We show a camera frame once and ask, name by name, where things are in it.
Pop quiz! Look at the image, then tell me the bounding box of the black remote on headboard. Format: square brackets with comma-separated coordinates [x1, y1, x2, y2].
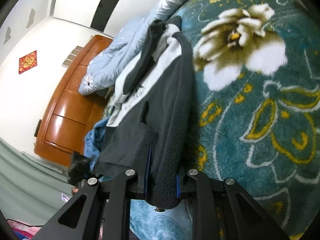
[34, 119, 42, 137]

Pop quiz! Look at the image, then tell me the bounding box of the white black-striped wardrobe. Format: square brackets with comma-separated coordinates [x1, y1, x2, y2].
[53, 0, 160, 37]

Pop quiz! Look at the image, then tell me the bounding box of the white wall switch panel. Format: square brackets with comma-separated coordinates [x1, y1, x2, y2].
[62, 46, 83, 68]

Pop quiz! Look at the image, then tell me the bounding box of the blue fleece garment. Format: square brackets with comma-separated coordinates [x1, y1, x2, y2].
[84, 116, 110, 172]

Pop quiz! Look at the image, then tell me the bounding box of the black and white fleece jacket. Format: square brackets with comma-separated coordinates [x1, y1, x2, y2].
[93, 16, 193, 209]

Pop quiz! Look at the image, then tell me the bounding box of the wooden headboard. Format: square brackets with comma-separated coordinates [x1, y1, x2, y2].
[34, 35, 112, 167]

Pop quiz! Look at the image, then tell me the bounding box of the red wall decoration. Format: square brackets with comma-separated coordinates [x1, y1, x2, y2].
[18, 50, 37, 74]

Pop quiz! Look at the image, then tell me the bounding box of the light blue floral quilt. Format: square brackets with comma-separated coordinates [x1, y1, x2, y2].
[78, 0, 189, 95]

